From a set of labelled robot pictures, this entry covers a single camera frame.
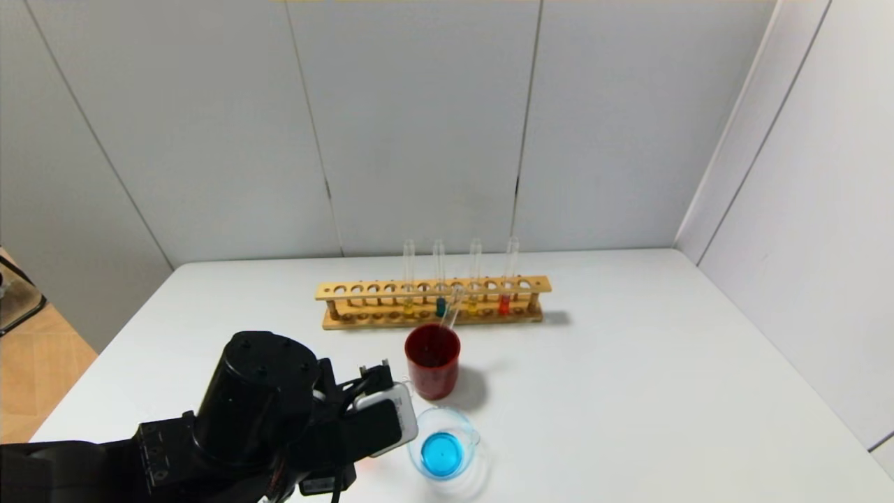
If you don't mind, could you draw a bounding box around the glass test tube blue pigment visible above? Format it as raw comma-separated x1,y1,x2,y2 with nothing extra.
432,238,448,319
434,286,467,353

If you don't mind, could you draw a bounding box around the glass test tube yellow pigment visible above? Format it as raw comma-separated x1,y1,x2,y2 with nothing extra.
402,240,417,317
467,238,483,316

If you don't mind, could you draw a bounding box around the wooden test tube rack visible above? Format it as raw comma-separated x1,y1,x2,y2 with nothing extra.
315,276,552,330

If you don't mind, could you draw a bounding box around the red plastic cup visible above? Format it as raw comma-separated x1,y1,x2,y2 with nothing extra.
404,323,462,402

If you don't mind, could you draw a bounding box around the clear glass beaker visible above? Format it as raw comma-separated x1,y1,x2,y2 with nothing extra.
407,407,484,481

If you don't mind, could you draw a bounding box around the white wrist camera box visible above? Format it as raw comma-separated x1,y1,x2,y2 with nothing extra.
297,382,420,470

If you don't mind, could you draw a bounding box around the black metal frame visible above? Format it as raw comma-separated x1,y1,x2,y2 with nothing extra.
0,255,47,337

